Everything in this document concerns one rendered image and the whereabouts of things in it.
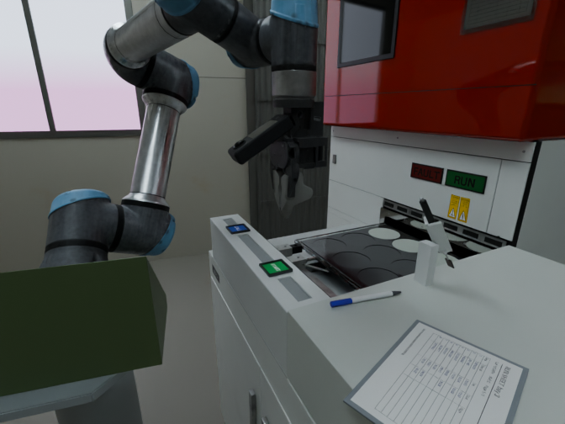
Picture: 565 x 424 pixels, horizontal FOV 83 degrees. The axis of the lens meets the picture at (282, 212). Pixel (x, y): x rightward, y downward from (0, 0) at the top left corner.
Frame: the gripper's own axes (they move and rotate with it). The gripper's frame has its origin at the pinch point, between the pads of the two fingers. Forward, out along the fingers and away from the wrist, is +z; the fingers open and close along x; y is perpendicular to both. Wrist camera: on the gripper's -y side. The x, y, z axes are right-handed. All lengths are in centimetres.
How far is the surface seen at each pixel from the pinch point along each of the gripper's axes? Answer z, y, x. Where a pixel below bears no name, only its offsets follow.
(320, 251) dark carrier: 20.6, 21.6, 19.2
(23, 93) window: -28, -84, 239
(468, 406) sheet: 13.8, 6.3, -35.8
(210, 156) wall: 21, 39, 221
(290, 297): 14.6, -1.3, -6.1
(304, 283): 14.6, 3.6, -2.9
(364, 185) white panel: 11, 59, 46
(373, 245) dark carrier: 20.7, 38.3, 15.9
